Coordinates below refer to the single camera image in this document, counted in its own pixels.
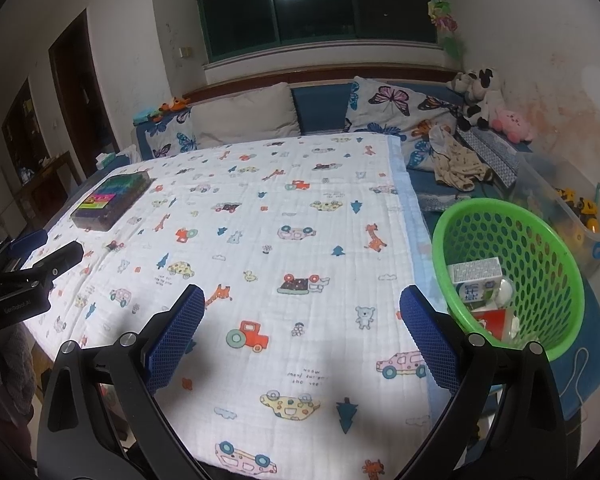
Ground black and white cow plush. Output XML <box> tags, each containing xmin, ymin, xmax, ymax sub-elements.
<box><xmin>462</xmin><ymin>67</ymin><xmax>503</xmax><ymax>128</ymax></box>

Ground cartoon printed white blanket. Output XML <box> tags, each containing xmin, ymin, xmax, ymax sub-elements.
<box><xmin>22</xmin><ymin>132</ymin><xmax>433</xmax><ymax>480</ymax></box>

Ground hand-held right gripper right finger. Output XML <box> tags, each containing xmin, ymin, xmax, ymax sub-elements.
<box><xmin>399</xmin><ymin>285</ymin><xmax>568</xmax><ymax>480</ymax></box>

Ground clear storage bin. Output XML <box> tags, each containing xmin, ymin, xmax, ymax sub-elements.
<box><xmin>510</xmin><ymin>152</ymin><xmax>600</xmax><ymax>276</ymax></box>

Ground dark window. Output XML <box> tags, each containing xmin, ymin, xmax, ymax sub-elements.
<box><xmin>198</xmin><ymin>0</ymin><xmax>438</xmax><ymax>63</ymax></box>

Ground white milk carton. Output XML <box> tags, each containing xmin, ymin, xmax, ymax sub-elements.
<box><xmin>447</xmin><ymin>257</ymin><xmax>503</xmax><ymax>311</ymax></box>

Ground small butterfly print pillow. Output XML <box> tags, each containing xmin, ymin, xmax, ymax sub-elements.
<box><xmin>145</xmin><ymin>107</ymin><xmax>198</xmax><ymax>160</ymax></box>

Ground dark wooden door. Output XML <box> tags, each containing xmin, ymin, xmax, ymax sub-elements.
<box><xmin>48</xmin><ymin>8</ymin><xmax>121</xmax><ymax>176</ymax></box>

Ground blue cushion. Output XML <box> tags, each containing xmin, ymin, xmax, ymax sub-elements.
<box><xmin>290</xmin><ymin>82</ymin><xmax>353</xmax><ymax>136</ymax></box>

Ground colourful flat plastic box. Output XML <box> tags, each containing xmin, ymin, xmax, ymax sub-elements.
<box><xmin>70</xmin><ymin>171</ymin><xmax>152</xmax><ymax>231</ymax></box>

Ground wooden side table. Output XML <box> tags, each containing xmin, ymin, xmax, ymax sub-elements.
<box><xmin>15</xmin><ymin>150</ymin><xmax>88</xmax><ymax>231</ymax></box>

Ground beige pillow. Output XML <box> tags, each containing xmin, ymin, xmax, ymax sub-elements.
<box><xmin>190</xmin><ymin>82</ymin><xmax>298</xmax><ymax>150</ymax></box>

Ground yellow toy vehicle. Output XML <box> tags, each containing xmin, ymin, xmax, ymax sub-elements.
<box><xmin>552</xmin><ymin>187</ymin><xmax>600</xmax><ymax>233</ymax></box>

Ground dark shelf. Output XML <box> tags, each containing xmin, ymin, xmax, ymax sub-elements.
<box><xmin>1</xmin><ymin>77</ymin><xmax>51</xmax><ymax>171</ymax></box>

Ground large butterfly print pillow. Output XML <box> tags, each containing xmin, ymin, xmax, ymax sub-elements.
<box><xmin>347</xmin><ymin>76</ymin><xmax>463</xmax><ymax>143</ymax></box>

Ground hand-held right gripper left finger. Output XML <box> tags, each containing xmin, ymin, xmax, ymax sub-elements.
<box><xmin>35</xmin><ymin>284</ymin><xmax>206</xmax><ymax>480</ymax></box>

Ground white cable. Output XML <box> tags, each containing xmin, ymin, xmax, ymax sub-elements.
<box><xmin>567</xmin><ymin>347</ymin><xmax>588</xmax><ymax>406</ymax></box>

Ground beige plush toy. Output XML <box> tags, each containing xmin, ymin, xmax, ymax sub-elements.
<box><xmin>447</xmin><ymin>72</ymin><xmax>476</xmax><ymax>93</ymax></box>

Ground red cylindrical snack can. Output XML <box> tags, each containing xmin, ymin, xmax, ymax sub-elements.
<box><xmin>472</xmin><ymin>308</ymin><xmax>513</xmax><ymax>343</ymax></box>

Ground artificial flowers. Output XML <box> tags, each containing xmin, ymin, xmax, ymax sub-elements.
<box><xmin>427</xmin><ymin>0</ymin><xmax>465</xmax><ymax>58</ymax></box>

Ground green plastic basket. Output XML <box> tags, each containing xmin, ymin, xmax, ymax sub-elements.
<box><xmin>431</xmin><ymin>199</ymin><xmax>586</xmax><ymax>363</ymax></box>

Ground pink plush toy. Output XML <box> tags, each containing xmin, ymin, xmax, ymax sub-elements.
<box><xmin>490</xmin><ymin>107</ymin><xmax>536</xmax><ymax>143</ymax></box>

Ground beige clothes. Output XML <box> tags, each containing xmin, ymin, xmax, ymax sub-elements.
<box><xmin>427</xmin><ymin>125</ymin><xmax>493</xmax><ymax>192</ymax></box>

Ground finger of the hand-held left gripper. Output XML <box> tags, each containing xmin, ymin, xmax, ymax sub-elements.
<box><xmin>20</xmin><ymin>241</ymin><xmax>85</xmax><ymax>286</ymax></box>
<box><xmin>7</xmin><ymin>230</ymin><xmax>48</xmax><ymax>257</ymax></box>

